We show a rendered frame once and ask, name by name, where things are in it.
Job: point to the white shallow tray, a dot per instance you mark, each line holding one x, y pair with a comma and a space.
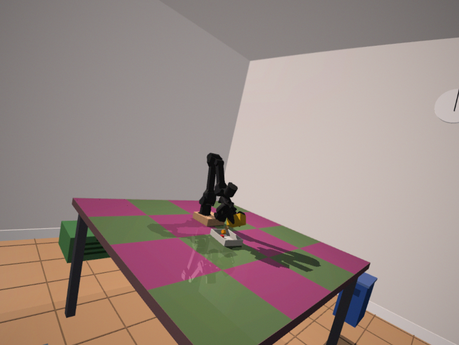
230, 238

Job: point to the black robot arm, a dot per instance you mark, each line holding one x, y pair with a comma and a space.
208, 199

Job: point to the dark yellow square cup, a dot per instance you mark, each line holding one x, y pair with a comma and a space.
239, 219

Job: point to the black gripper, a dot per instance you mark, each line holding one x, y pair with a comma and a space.
228, 210

